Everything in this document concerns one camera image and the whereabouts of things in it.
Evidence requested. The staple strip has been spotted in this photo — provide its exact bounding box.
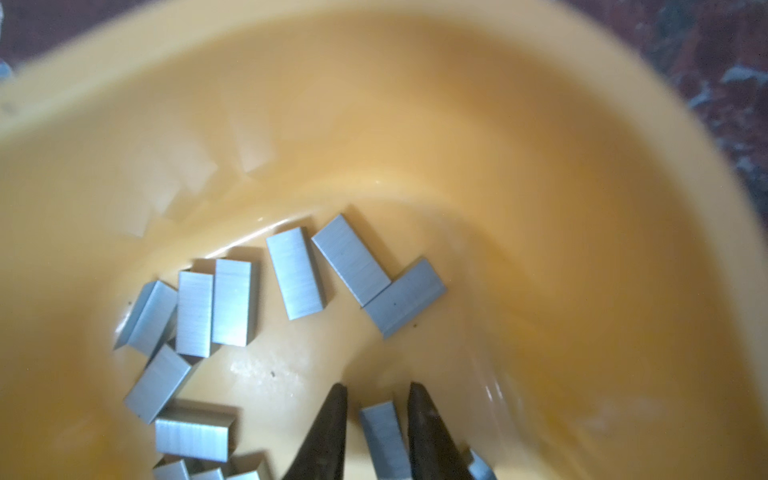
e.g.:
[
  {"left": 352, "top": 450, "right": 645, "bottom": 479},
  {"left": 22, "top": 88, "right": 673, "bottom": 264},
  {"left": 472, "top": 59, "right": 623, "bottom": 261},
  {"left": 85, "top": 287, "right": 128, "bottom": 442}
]
[
  {"left": 267, "top": 227, "right": 325, "bottom": 320},
  {"left": 359, "top": 401, "right": 412, "bottom": 480},
  {"left": 312, "top": 214, "right": 391, "bottom": 307},
  {"left": 212, "top": 259, "right": 254, "bottom": 347},
  {"left": 363, "top": 258, "right": 446, "bottom": 339}
]

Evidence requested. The yellow plastic tray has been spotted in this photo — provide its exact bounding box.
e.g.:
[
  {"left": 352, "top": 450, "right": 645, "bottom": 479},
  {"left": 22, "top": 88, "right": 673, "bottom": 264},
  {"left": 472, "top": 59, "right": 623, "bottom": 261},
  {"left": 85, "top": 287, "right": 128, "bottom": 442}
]
[{"left": 1, "top": 1, "right": 767, "bottom": 479}]

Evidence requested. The staple strip in tray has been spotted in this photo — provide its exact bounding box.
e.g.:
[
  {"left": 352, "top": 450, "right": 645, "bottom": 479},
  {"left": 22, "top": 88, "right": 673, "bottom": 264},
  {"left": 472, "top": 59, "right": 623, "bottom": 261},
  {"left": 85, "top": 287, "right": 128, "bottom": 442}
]
[
  {"left": 312, "top": 214, "right": 391, "bottom": 307},
  {"left": 267, "top": 227, "right": 325, "bottom": 320},
  {"left": 363, "top": 258, "right": 446, "bottom": 339},
  {"left": 212, "top": 259, "right": 254, "bottom": 347}
]

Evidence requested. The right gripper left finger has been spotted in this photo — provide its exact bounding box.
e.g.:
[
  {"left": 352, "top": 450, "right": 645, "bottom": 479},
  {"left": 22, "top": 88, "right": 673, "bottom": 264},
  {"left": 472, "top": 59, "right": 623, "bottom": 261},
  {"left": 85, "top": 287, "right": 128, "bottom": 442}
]
[{"left": 283, "top": 383, "right": 348, "bottom": 480}]

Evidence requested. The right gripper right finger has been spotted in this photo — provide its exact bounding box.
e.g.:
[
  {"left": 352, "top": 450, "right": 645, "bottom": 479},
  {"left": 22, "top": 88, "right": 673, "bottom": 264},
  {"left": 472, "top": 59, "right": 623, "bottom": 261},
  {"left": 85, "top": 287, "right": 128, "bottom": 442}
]
[{"left": 407, "top": 382, "right": 472, "bottom": 480}]

